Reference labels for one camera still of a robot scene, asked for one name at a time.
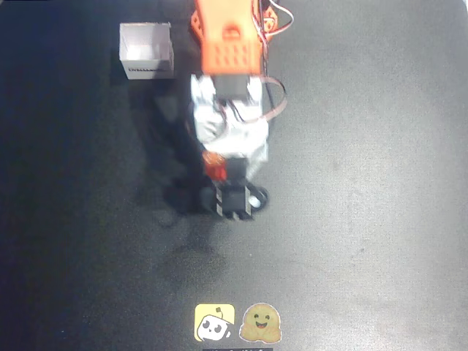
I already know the white cardboard box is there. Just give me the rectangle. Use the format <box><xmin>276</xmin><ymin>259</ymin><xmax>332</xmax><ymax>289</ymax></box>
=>
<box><xmin>118</xmin><ymin>22</ymin><xmax>175</xmax><ymax>80</ymax></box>

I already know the black round disc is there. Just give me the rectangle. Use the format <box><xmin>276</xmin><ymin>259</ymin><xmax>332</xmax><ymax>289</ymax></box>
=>
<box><xmin>248</xmin><ymin>185</ymin><xmax>271</xmax><ymax>211</ymax></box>

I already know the yellow robot mascot sticker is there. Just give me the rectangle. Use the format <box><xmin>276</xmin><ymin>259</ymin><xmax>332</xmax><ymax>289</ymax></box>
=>
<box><xmin>194</xmin><ymin>303</ymin><xmax>236</xmax><ymax>343</ymax></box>

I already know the hugging face emoji sticker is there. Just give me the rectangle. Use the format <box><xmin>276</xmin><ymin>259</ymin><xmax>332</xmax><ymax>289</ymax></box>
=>
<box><xmin>238</xmin><ymin>302</ymin><xmax>283</xmax><ymax>344</ymax></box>

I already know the pink ribbon cable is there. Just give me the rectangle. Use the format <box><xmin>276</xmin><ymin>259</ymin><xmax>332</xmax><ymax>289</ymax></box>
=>
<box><xmin>255</xmin><ymin>75</ymin><xmax>288</xmax><ymax>124</ymax></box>

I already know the red white black wire bundle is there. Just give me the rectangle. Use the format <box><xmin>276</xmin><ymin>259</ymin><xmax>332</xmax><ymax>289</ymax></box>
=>
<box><xmin>257</xmin><ymin>0</ymin><xmax>295</xmax><ymax>76</ymax></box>

